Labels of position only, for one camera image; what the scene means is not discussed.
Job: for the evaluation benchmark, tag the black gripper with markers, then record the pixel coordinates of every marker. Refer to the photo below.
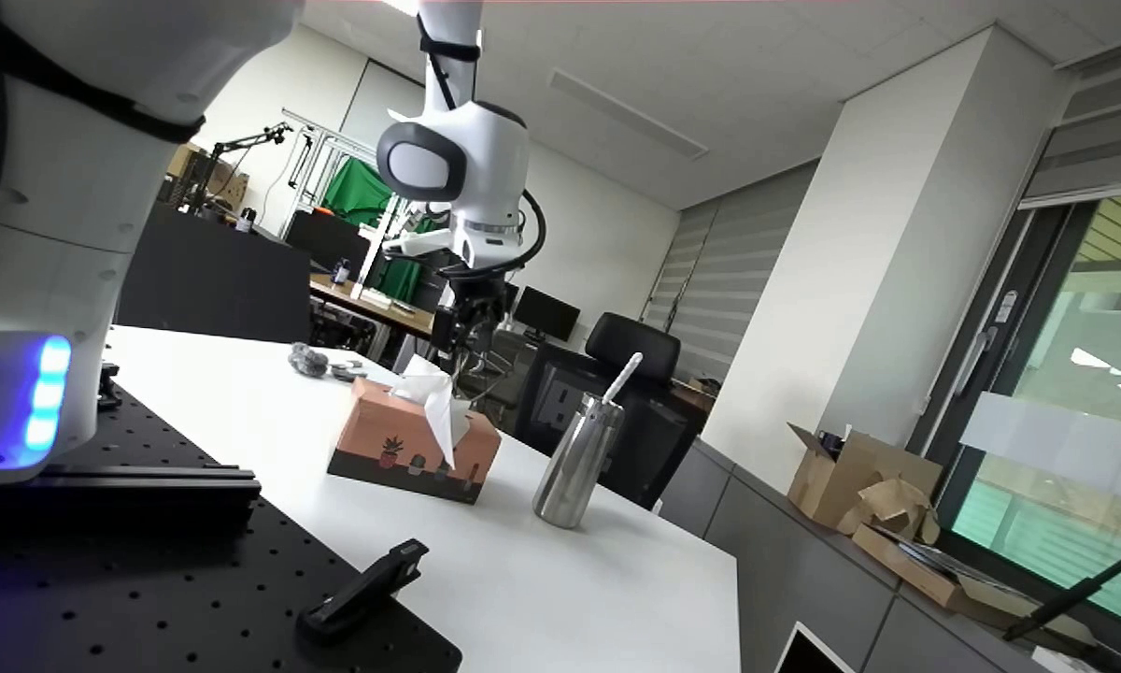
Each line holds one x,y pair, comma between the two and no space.
473,293

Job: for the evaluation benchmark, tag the white tissue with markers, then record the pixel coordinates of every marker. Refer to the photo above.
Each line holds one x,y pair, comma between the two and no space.
438,406

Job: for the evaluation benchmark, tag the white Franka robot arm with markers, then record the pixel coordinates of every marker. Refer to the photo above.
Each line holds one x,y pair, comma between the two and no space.
86,212

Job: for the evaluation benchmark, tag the orange tissue box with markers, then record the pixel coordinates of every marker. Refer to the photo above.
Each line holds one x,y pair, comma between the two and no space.
397,443

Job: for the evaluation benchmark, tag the open cardboard box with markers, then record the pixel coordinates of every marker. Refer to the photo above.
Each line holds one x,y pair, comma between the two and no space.
844,481

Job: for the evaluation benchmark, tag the wide black computer monitor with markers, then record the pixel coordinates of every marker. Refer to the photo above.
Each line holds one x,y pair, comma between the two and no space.
546,312

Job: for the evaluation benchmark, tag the wooden desk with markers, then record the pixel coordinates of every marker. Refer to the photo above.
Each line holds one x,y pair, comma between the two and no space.
379,312

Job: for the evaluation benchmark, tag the grey object on table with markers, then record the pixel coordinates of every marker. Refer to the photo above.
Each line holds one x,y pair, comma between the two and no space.
324,361

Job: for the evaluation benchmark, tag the white straw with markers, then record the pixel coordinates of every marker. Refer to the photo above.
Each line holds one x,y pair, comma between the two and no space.
626,376

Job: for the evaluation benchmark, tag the steel tumbler cup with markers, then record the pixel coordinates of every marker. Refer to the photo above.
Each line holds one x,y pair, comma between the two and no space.
576,467

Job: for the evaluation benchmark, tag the black office chair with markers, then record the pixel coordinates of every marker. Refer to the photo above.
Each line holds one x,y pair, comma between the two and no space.
635,346

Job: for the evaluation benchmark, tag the large black monitor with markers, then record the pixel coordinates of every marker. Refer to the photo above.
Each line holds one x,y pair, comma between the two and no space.
327,243

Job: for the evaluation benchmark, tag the green cloth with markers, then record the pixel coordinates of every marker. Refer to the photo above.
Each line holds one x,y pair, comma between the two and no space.
358,188

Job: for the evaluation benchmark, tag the grey roller blind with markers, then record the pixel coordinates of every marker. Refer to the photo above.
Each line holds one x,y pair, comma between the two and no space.
722,286

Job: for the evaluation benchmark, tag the black partition panel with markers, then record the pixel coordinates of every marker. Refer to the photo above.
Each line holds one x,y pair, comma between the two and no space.
206,283

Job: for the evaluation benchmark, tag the brown boxes stack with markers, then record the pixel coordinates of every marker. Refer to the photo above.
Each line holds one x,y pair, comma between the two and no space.
212,177

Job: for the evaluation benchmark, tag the grey cabinet counter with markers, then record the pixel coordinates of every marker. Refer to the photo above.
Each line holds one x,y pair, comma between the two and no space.
785,573

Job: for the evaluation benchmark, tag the black perforated breadboard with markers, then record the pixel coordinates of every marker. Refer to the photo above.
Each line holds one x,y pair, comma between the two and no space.
150,600

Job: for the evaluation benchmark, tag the white framed board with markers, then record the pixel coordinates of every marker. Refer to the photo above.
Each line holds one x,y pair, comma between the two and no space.
808,656

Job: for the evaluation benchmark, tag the flat cardboard piece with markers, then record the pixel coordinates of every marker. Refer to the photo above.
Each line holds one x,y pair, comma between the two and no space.
921,577

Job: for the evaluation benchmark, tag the black tripod leg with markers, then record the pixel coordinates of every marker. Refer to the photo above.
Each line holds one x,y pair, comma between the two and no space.
1079,583

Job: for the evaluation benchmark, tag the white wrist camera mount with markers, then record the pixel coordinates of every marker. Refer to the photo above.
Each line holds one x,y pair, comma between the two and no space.
413,243

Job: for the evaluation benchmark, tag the white metal rack frame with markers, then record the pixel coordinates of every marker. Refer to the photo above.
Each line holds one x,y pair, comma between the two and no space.
319,142

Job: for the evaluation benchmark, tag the black mounting rail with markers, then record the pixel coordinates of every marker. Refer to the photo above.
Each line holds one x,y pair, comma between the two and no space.
115,499

